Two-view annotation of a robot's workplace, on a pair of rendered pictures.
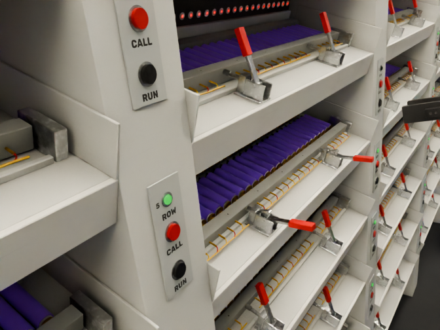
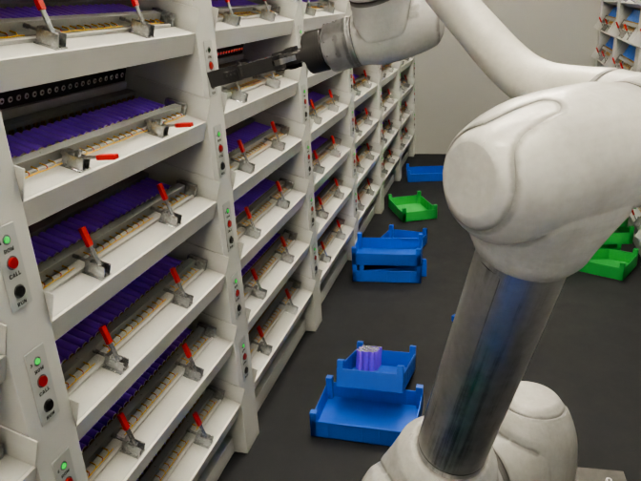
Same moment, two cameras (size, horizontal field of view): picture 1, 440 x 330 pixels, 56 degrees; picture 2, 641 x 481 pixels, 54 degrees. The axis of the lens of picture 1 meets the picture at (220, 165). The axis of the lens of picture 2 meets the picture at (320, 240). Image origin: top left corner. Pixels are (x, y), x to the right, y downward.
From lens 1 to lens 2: 0.57 m
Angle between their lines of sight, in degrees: 19
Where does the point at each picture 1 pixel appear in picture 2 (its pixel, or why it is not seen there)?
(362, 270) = (220, 262)
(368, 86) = (196, 66)
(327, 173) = (151, 139)
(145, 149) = not seen: outside the picture
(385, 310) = (275, 334)
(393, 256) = (277, 273)
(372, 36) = (193, 17)
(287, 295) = (119, 253)
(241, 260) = (51, 183)
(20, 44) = not seen: outside the picture
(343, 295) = (199, 285)
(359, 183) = (203, 167)
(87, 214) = not seen: outside the picture
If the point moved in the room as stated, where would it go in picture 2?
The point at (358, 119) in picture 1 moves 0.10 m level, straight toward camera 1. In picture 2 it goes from (193, 100) to (185, 107)
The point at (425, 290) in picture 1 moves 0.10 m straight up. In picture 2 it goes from (330, 324) to (328, 301)
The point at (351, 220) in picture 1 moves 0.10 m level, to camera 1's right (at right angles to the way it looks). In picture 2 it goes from (197, 204) to (239, 198)
